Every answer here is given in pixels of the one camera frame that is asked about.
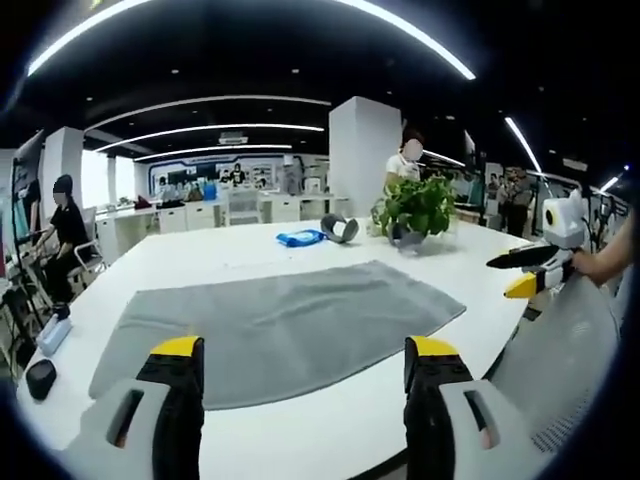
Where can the person's right hand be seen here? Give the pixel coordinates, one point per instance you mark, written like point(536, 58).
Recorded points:
point(587, 265)

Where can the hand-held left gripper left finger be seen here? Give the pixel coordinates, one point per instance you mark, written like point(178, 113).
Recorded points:
point(150, 420)

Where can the grey plant pot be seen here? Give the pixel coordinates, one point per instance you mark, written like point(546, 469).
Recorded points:
point(407, 240)

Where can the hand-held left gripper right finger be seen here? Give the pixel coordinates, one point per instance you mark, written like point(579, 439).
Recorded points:
point(450, 420)

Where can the white and blue box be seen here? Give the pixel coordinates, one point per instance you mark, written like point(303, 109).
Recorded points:
point(55, 332)

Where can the white table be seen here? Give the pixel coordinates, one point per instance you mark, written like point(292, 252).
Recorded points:
point(310, 250)

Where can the green potted plant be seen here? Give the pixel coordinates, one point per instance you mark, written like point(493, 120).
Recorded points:
point(417, 207)

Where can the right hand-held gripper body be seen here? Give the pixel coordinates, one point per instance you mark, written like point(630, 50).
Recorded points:
point(562, 225)

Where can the white mesh office chair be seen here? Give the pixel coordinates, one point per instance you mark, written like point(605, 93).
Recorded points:
point(570, 350)

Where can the blue plastic packet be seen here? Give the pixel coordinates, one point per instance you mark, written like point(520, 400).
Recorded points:
point(299, 237)

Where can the grey towel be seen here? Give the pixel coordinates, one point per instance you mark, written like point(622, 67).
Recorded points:
point(280, 320)

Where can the black small box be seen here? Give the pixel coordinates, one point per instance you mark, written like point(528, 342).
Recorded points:
point(40, 378)

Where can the white counter cabinets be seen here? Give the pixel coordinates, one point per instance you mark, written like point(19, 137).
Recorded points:
point(215, 212)

